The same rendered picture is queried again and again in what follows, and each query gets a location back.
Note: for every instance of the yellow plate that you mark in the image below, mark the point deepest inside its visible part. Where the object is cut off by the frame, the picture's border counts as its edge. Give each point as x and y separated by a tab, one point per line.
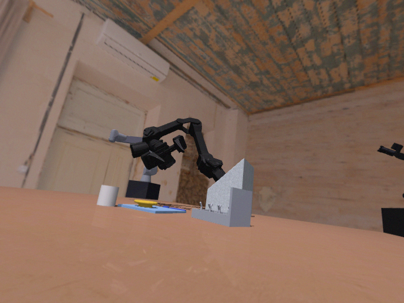
147	204

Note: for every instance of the light blue flat mat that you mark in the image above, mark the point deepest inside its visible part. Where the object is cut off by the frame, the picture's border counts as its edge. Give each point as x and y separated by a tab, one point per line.
154	209

